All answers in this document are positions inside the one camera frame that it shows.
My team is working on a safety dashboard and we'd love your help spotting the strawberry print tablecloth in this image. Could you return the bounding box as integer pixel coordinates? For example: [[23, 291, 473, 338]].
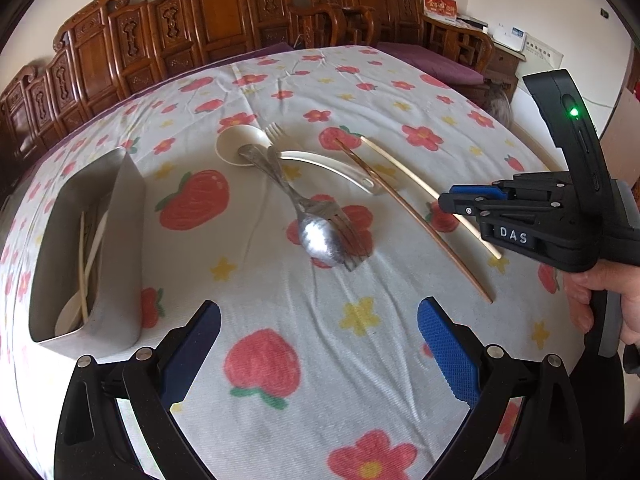
[[0, 46, 626, 480]]

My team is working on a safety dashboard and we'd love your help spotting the red desk calendar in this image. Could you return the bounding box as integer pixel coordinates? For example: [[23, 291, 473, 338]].
[[422, 0, 458, 23]]

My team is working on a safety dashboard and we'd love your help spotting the wooden side table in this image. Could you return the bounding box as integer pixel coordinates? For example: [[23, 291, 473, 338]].
[[482, 30, 526, 91]]

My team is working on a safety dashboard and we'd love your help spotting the carved wooden armchair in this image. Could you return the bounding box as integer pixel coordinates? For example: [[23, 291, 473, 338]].
[[306, 0, 496, 86]]

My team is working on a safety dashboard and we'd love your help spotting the cream electrical panel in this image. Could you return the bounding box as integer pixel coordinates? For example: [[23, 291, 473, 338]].
[[522, 32, 565, 78]]

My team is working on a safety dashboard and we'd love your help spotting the metal tin box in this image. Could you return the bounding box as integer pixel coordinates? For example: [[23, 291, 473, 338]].
[[27, 147, 146, 361]]

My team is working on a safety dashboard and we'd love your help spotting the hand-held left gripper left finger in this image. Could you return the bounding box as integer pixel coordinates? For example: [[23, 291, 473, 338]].
[[54, 300, 222, 480]]

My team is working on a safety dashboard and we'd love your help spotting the long carved wooden sofa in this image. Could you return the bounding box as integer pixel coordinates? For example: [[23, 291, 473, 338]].
[[0, 0, 347, 186]]

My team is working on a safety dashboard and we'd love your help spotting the cream chopstick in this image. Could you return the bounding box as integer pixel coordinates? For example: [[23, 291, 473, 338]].
[[359, 136, 503, 261]]

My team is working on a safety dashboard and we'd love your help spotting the white telephone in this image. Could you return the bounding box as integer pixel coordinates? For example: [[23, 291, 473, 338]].
[[492, 22, 528, 52]]

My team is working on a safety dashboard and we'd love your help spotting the metal spoon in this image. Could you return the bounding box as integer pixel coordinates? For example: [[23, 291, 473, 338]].
[[237, 144, 347, 267]]

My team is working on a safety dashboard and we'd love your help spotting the person's right hand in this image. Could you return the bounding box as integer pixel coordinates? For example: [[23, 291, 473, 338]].
[[564, 259, 640, 347]]

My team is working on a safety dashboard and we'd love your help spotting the brown chopstick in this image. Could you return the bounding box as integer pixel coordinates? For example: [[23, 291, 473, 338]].
[[334, 137, 495, 304]]

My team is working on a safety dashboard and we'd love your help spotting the long purple sofa cushion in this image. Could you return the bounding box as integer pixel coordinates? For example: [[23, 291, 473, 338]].
[[220, 41, 297, 68]]

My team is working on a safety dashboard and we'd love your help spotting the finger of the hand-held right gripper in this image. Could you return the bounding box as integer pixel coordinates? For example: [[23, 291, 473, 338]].
[[450, 182, 508, 200], [439, 194, 503, 217]]

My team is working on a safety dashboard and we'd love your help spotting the cream spoon with holed handle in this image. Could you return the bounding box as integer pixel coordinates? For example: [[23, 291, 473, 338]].
[[216, 125, 387, 195]]

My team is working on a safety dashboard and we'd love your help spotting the grey furry pet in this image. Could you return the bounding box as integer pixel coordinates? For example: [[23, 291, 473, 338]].
[[480, 82, 513, 128]]

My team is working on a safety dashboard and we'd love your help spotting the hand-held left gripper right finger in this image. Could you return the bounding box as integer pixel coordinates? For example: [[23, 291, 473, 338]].
[[417, 297, 586, 480]]

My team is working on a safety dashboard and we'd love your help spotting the cream plastic spoon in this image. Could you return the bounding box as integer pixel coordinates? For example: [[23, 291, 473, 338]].
[[54, 209, 110, 337]]

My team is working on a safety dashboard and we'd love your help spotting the purple armchair cushion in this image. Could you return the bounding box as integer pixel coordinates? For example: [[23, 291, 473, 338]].
[[375, 40, 485, 86]]

